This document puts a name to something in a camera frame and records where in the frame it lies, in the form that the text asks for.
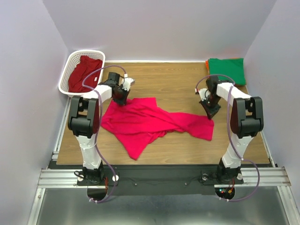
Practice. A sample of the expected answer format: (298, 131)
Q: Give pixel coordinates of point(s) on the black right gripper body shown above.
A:
(211, 102)

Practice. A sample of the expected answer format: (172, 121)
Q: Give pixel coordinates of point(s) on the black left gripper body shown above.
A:
(122, 94)

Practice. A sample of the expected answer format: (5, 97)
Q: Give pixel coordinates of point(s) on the bright pink t shirt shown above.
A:
(140, 122)

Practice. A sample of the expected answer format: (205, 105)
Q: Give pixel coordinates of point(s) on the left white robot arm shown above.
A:
(84, 122)

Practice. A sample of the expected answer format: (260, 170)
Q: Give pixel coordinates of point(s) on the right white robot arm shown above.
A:
(244, 121)

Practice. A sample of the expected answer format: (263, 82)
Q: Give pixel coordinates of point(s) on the folded orange t shirt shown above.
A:
(206, 65)

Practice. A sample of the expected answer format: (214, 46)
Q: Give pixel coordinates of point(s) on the folded green t shirt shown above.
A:
(226, 70)

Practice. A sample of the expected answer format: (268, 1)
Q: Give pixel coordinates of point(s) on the dark red t shirt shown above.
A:
(85, 67)

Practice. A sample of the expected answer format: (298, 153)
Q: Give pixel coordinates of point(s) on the white perforated plastic basket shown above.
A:
(72, 61)

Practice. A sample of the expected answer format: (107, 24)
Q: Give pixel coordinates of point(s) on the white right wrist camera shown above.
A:
(202, 93)

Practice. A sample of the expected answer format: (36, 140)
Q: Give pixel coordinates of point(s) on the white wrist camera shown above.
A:
(127, 82)
(202, 93)

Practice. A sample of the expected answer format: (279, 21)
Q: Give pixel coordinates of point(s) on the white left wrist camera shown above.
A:
(127, 82)

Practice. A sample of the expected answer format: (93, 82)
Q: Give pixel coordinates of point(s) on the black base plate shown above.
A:
(155, 180)

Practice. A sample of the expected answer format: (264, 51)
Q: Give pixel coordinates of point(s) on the aluminium frame rail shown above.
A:
(52, 178)

